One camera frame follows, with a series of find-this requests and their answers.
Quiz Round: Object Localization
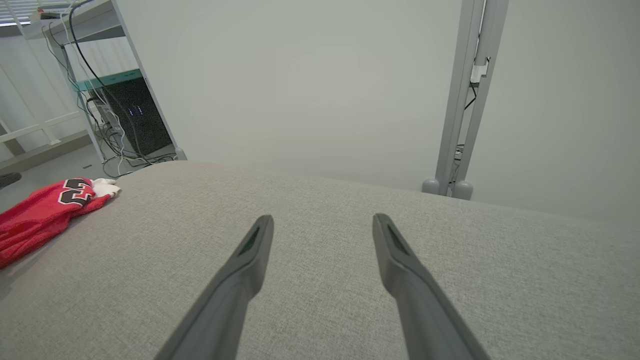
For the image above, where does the white slatted blind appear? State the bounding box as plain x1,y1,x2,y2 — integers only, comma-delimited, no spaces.
0,0,71,26

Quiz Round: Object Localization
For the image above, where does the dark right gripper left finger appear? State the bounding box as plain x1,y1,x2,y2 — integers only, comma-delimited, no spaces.
154,215,275,360

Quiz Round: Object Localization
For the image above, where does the white metal desk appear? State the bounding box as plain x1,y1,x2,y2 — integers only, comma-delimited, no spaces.
20,0,126,163

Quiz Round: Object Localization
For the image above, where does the black computer tower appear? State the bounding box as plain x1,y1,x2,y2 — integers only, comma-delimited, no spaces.
92,77,173,157

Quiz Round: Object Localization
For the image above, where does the red basketball jersey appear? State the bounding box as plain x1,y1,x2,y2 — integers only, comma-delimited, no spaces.
0,176,122,271

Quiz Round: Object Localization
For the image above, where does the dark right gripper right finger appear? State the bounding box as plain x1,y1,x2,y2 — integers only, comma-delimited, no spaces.
372,213,491,360

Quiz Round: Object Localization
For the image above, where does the grey partition post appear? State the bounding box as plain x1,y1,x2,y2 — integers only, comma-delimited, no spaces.
421,0,486,196
452,0,510,201

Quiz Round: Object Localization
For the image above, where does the desk with computer and cables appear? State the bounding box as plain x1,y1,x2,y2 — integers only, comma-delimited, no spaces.
69,0,176,166

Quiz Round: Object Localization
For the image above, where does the white railing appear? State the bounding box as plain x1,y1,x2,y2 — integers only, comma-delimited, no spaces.
0,62,93,151

